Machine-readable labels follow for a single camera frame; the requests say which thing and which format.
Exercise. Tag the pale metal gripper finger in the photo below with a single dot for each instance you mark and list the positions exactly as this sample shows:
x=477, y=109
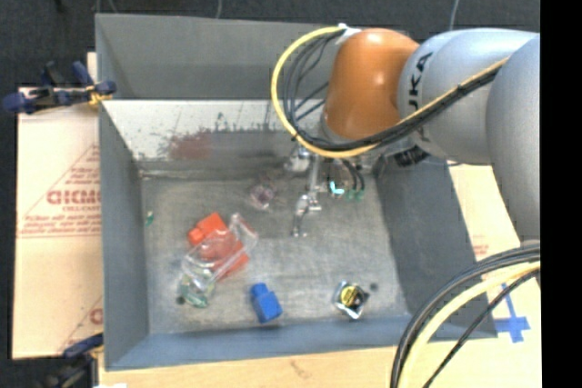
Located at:
x=299, y=160
x=301, y=213

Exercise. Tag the small clear pinkish glass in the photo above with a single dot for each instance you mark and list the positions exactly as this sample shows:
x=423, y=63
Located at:
x=262, y=196

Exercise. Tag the grey metal bin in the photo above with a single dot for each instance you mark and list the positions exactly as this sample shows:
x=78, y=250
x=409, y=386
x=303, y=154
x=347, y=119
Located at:
x=318, y=277

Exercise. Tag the orange-red plastic block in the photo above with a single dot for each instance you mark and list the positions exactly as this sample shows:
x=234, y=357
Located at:
x=211, y=226

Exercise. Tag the clear packet with yellow-black disc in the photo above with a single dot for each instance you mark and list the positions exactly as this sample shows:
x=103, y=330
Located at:
x=350, y=297

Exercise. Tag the blue plastic block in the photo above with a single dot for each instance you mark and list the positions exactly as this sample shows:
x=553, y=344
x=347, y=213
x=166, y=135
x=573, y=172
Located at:
x=266, y=304

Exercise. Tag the clear plastic bottle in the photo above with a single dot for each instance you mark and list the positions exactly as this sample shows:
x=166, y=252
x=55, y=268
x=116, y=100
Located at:
x=200, y=275

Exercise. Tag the small green piece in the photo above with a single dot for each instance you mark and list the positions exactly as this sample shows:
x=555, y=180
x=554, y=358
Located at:
x=149, y=219

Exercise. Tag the brown cardboard board, red print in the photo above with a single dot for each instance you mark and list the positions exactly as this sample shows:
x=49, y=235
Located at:
x=54, y=241

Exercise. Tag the black cylinder on white bracket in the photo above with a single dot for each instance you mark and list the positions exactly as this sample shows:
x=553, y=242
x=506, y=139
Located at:
x=410, y=157

